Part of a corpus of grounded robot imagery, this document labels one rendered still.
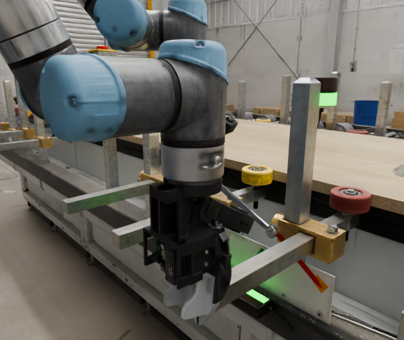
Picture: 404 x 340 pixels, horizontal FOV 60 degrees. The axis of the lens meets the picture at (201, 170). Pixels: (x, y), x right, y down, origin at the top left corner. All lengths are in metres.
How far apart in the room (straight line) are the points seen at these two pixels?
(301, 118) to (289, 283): 0.33
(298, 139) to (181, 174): 0.32
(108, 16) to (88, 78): 0.28
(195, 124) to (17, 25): 0.20
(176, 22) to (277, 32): 8.77
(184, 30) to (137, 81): 0.39
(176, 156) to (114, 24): 0.26
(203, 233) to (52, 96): 0.22
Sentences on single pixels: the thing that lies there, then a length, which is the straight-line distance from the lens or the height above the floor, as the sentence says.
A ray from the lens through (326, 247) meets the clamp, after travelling 0.67.
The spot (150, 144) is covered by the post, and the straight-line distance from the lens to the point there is 1.01.
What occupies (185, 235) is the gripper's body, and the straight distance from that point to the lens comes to 0.41.
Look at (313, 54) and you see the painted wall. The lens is 8.86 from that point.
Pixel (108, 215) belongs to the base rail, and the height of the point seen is 0.66.
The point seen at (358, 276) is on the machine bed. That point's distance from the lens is 0.94.
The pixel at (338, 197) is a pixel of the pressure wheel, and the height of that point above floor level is 0.90.
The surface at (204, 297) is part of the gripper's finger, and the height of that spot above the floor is 0.87.
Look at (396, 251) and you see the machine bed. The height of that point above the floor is 0.78.
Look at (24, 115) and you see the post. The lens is 2.16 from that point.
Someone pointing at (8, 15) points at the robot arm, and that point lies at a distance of 0.42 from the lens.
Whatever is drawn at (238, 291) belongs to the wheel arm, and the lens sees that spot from 0.54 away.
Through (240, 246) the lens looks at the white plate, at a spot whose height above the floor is 0.77.
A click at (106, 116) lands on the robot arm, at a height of 1.11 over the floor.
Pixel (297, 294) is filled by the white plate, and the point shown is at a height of 0.73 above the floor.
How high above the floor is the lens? 1.15
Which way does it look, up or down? 15 degrees down
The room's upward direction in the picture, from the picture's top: straight up
